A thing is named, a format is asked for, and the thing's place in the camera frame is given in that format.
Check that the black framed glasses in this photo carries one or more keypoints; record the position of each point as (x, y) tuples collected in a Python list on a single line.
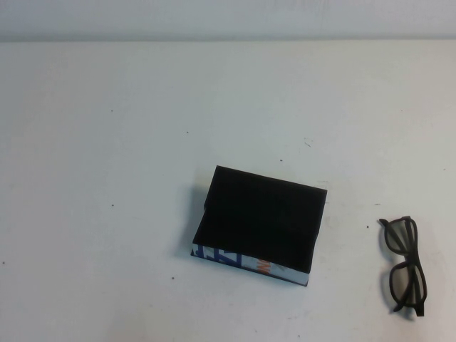
[(420, 270)]

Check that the black glasses case printed front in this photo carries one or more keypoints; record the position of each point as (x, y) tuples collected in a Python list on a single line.
[(263, 213)]

